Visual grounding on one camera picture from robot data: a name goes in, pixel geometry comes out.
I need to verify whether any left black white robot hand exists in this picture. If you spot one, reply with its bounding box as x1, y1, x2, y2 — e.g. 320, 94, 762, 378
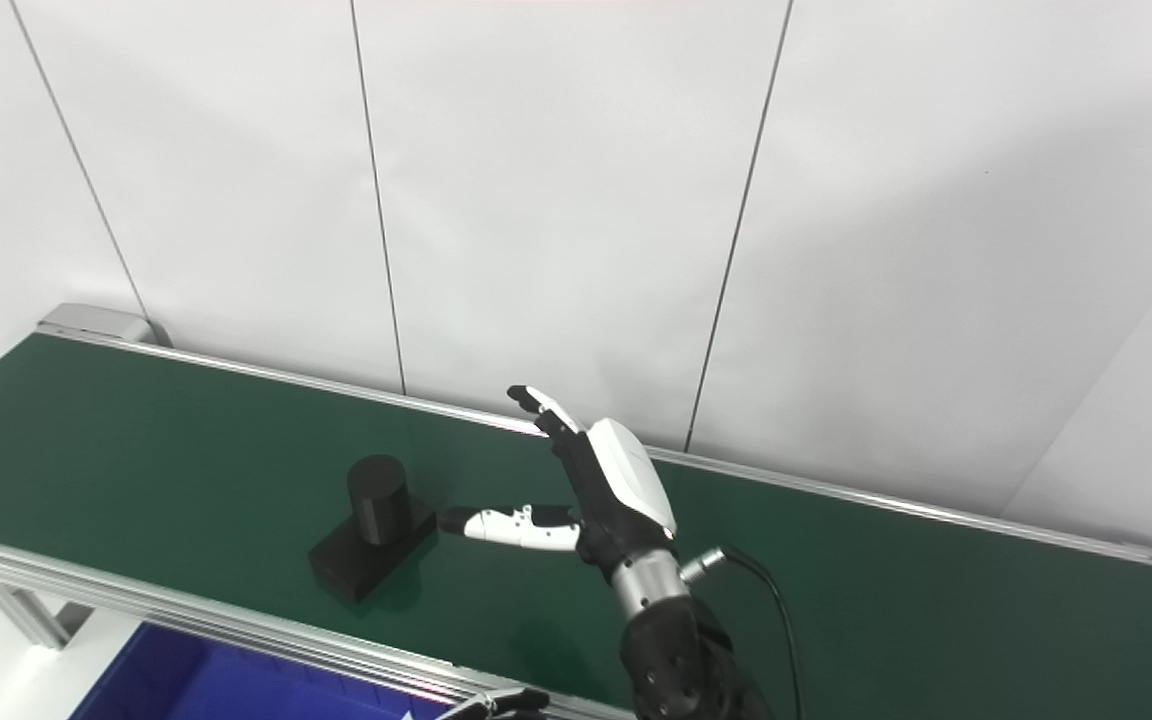
436, 687, 551, 720

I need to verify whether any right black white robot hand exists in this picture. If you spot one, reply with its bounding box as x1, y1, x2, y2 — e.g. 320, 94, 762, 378
436, 385, 682, 586

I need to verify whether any black cylinder-on-block part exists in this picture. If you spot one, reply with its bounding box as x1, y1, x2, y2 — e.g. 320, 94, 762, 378
308, 454, 439, 604

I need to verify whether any blue plastic bin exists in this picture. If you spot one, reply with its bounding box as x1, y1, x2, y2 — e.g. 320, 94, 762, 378
69, 622, 442, 720

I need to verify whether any green conveyor belt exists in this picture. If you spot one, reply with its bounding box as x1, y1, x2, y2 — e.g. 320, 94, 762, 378
0, 333, 1152, 720

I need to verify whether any grey conveyor support leg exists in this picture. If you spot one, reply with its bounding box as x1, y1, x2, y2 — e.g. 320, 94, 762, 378
0, 575, 73, 651

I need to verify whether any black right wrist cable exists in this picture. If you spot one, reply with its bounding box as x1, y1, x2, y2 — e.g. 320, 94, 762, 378
681, 545, 803, 720

